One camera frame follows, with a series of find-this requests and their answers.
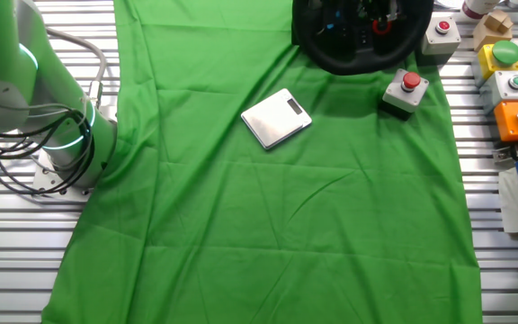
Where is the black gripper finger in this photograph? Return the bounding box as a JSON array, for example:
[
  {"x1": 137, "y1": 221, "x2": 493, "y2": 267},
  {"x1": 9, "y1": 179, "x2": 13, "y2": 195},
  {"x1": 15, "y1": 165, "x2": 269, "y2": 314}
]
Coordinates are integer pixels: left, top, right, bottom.
[
  {"x1": 358, "y1": 0, "x2": 382, "y2": 20},
  {"x1": 382, "y1": 0, "x2": 399, "y2": 23}
]

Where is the black leather steering wheel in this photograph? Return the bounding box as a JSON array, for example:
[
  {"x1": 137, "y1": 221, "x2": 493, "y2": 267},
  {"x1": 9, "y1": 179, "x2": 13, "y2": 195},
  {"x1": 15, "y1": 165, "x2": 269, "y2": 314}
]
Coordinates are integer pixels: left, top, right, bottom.
[{"x1": 290, "y1": 0, "x2": 434, "y2": 77}]

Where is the white box red button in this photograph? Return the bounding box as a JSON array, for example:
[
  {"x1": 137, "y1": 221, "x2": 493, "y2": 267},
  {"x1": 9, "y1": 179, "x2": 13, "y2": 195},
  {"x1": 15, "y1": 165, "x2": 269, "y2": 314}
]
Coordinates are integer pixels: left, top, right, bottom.
[
  {"x1": 415, "y1": 15, "x2": 462, "y2": 68},
  {"x1": 379, "y1": 67, "x2": 430, "y2": 122}
]

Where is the white maroon cylindrical container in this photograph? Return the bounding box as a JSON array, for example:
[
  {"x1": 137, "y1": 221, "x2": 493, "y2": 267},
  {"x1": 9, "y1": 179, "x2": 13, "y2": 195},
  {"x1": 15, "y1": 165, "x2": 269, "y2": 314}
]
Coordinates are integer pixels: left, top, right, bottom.
[{"x1": 460, "y1": 0, "x2": 499, "y2": 21}]

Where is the brown cardboard piece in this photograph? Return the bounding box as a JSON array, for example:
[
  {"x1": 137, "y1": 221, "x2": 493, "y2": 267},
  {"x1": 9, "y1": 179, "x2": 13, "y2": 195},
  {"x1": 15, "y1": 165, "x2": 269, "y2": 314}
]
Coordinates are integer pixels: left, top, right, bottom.
[{"x1": 472, "y1": 9, "x2": 515, "y2": 51}]

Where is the yellow box green mushroom button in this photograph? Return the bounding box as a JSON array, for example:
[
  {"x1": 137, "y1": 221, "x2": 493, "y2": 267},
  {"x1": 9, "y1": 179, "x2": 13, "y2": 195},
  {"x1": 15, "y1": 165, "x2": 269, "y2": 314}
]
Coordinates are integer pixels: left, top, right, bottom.
[{"x1": 470, "y1": 39, "x2": 518, "y2": 86}]

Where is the grey box green button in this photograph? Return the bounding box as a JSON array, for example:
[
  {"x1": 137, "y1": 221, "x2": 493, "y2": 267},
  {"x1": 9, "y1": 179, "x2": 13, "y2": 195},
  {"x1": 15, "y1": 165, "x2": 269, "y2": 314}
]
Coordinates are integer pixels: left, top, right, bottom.
[{"x1": 478, "y1": 69, "x2": 518, "y2": 114}]

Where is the silver digital scale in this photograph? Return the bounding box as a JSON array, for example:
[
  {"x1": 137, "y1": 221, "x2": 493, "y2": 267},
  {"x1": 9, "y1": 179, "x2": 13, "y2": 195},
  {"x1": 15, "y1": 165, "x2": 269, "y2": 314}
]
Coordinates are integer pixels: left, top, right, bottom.
[{"x1": 239, "y1": 87, "x2": 313, "y2": 152}]

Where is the orange box red button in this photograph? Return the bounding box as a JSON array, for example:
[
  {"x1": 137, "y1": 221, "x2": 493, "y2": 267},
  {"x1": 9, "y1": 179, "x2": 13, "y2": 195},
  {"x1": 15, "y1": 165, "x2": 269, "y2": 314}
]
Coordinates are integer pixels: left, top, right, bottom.
[{"x1": 493, "y1": 99, "x2": 518, "y2": 143}]

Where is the green cloth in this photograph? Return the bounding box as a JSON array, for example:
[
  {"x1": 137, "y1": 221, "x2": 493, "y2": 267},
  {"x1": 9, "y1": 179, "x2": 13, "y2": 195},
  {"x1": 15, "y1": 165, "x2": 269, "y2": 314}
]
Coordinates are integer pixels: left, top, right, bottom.
[{"x1": 40, "y1": 0, "x2": 485, "y2": 324}]

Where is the thick grey base cable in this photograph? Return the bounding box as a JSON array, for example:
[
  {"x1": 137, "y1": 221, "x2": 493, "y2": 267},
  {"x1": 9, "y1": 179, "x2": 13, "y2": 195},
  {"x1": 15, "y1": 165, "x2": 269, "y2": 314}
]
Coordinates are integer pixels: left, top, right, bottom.
[{"x1": 45, "y1": 27, "x2": 108, "y2": 109}]

